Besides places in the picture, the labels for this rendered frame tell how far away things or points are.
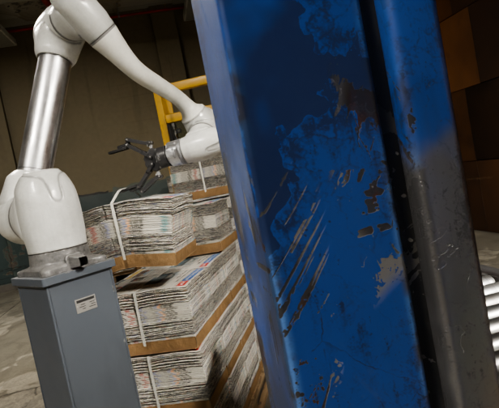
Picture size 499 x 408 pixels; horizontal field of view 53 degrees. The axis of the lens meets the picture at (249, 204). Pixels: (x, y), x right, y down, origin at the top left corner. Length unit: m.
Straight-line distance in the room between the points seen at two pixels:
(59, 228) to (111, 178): 7.46
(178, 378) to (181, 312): 0.24
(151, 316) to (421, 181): 1.65
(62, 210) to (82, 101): 7.65
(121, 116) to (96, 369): 7.64
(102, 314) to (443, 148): 1.29
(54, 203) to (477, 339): 1.26
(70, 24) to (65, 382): 1.01
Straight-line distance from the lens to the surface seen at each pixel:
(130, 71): 1.68
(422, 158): 0.19
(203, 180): 2.87
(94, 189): 8.87
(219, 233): 2.29
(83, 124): 8.96
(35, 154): 1.63
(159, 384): 1.90
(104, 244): 1.76
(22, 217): 1.43
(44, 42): 1.74
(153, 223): 1.69
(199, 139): 1.73
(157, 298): 1.78
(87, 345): 1.42
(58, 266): 1.38
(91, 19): 1.64
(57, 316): 1.38
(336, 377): 0.20
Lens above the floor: 1.16
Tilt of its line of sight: 4 degrees down
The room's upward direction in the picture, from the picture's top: 11 degrees counter-clockwise
